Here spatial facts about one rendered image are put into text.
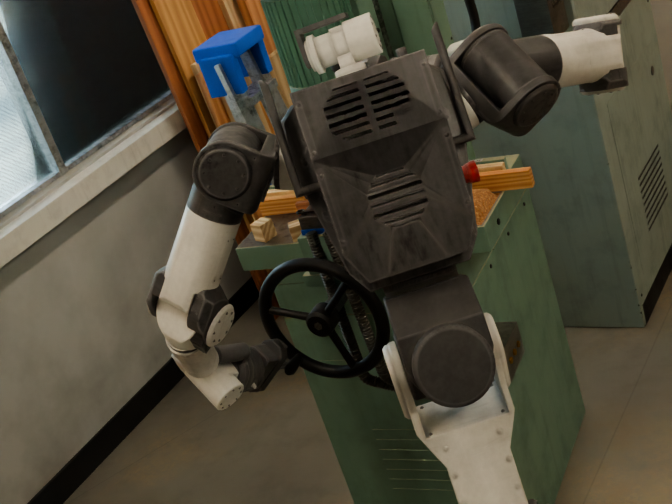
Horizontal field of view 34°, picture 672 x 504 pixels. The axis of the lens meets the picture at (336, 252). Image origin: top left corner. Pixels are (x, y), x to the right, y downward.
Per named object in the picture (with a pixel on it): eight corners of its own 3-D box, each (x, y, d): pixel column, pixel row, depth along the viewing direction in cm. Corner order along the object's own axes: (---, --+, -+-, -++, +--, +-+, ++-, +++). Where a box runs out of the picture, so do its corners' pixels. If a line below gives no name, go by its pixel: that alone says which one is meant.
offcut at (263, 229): (277, 234, 246) (271, 218, 245) (266, 242, 244) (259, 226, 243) (266, 233, 249) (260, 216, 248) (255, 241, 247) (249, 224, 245)
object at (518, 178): (262, 216, 259) (256, 201, 258) (266, 212, 261) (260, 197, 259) (532, 187, 227) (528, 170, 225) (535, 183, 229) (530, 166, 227)
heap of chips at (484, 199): (440, 228, 223) (435, 212, 222) (460, 197, 234) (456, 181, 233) (481, 225, 219) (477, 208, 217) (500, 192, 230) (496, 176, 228)
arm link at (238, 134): (235, 235, 167) (263, 153, 163) (179, 215, 166) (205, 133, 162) (244, 213, 178) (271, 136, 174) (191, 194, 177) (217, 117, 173)
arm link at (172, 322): (213, 387, 192) (190, 349, 175) (165, 360, 195) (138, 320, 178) (245, 338, 196) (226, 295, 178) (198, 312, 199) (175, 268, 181)
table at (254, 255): (222, 293, 242) (213, 270, 240) (281, 227, 266) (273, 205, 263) (479, 276, 213) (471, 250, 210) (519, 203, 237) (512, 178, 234)
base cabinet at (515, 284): (368, 550, 281) (279, 319, 252) (438, 411, 326) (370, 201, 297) (536, 561, 259) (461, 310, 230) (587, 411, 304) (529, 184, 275)
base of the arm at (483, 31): (567, 108, 171) (559, 72, 161) (502, 159, 171) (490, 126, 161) (508, 48, 178) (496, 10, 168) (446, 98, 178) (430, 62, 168)
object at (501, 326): (475, 385, 235) (466, 354, 231) (491, 352, 244) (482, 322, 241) (512, 384, 231) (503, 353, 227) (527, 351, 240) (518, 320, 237)
